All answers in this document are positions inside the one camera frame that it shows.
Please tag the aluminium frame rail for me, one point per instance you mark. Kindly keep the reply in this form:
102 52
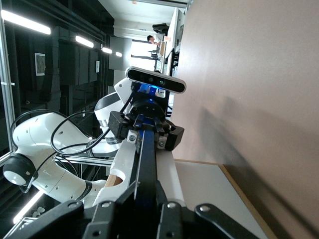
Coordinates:
84 160

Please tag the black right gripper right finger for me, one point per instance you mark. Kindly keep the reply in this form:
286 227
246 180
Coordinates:
189 224

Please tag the seated person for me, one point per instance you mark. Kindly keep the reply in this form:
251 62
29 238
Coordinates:
152 39

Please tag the aluminium frame post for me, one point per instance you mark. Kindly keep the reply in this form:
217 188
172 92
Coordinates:
6 87

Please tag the small framed wall poster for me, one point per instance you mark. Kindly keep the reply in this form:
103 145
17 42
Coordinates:
97 66

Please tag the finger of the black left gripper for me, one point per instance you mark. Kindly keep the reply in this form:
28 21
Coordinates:
172 137
122 127

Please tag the large framed wall poster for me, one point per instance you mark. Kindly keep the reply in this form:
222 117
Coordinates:
40 64

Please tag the long ceiling light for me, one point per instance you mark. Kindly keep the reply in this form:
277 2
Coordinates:
25 22
27 206
107 50
84 41
118 54

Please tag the black monitor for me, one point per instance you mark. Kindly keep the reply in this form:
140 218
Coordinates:
160 27

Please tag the wooden drawer cabinet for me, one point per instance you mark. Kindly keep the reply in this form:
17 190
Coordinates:
246 200

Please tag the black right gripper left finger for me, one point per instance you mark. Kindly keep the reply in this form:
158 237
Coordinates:
74 219

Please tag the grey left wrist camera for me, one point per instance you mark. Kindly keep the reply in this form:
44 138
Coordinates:
154 79

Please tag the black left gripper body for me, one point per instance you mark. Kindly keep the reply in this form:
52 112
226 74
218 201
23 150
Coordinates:
149 109

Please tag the white-fronted wooden drawer with notch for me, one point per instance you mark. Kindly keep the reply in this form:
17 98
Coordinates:
124 159

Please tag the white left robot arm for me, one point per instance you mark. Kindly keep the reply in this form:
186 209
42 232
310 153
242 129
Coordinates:
37 129

